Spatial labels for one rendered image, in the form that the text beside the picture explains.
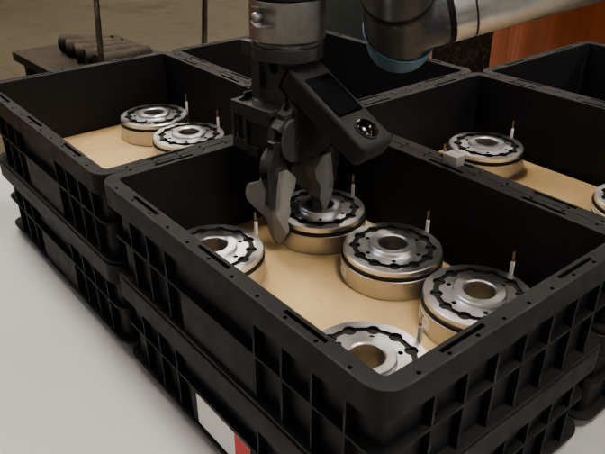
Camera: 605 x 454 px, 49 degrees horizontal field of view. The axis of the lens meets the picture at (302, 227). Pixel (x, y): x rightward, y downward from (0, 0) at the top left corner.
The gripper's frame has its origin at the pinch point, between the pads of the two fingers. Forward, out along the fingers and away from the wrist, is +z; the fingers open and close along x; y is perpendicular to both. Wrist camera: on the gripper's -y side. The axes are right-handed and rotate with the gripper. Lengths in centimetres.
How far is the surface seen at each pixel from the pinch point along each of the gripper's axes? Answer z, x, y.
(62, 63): 54, -98, 276
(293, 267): 2.0, 4.2, -3.1
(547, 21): 35, -278, 112
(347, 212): -1.2, -4.5, -2.7
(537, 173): 2.0, -36.0, -8.9
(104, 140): 1.9, 0.4, 43.2
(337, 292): 2.0, 4.3, -9.5
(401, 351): -1.1, 10.0, -21.9
